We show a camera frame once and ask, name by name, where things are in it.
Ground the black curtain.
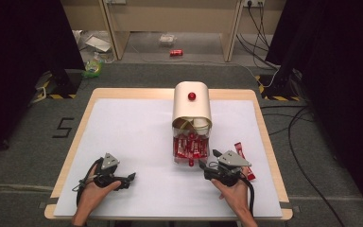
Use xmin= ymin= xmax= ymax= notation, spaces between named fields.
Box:
xmin=0 ymin=0 xmax=87 ymax=164
xmin=265 ymin=0 xmax=363 ymax=225

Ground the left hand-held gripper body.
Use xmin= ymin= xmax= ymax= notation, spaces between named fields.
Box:
xmin=89 ymin=152 xmax=130 ymax=190

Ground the cream-lidded clear storage box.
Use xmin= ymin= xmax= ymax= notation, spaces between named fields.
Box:
xmin=171 ymin=80 xmax=214 ymax=141

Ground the black stand base striped tape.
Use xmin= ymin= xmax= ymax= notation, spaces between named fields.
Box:
xmin=255 ymin=73 xmax=301 ymax=102
xmin=35 ymin=69 xmax=83 ymax=100

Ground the white paper table cover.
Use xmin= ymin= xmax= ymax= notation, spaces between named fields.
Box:
xmin=53 ymin=97 xmax=284 ymax=219

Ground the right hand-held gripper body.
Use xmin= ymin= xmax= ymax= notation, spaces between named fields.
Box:
xmin=203 ymin=149 xmax=253 ymax=187

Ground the bundle of black plugged cables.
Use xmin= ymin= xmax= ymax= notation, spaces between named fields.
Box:
xmin=235 ymin=2 xmax=281 ymax=70

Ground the black floor cable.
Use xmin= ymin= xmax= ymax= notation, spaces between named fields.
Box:
xmin=259 ymin=105 xmax=348 ymax=227

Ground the white paper cup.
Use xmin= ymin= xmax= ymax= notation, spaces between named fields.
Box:
xmin=193 ymin=117 xmax=211 ymax=136

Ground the beige wooden desk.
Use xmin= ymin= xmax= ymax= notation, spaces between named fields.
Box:
xmin=60 ymin=0 xmax=286 ymax=63

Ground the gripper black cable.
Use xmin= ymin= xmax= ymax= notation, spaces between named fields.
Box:
xmin=72 ymin=157 xmax=104 ymax=206
xmin=240 ymin=176 xmax=256 ymax=219

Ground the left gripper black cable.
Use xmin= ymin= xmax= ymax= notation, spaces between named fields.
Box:
xmin=72 ymin=157 xmax=104 ymax=206

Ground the row of red packets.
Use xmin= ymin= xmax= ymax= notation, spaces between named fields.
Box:
xmin=173 ymin=132 xmax=209 ymax=160

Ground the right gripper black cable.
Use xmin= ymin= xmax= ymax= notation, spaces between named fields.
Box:
xmin=240 ymin=176 xmax=256 ymax=219

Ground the green bag on floor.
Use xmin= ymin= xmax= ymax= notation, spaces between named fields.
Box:
xmin=81 ymin=51 xmax=105 ymax=79

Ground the person's right hand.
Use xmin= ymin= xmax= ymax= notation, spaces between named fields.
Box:
xmin=210 ymin=166 xmax=251 ymax=216

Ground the brown curved paper item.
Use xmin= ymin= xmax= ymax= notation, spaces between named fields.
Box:
xmin=173 ymin=117 xmax=194 ymax=131

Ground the white wall socket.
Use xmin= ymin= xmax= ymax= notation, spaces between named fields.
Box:
xmin=243 ymin=0 xmax=266 ymax=9

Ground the person's left hand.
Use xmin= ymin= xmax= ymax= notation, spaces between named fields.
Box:
xmin=75 ymin=164 xmax=123 ymax=216

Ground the single red stick sachet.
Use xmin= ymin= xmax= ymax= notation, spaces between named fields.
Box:
xmin=233 ymin=141 xmax=256 ymax=183

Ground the clear plastic food container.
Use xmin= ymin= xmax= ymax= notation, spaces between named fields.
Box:
xmin=158 ymin=33 xmax=177 ymax=45

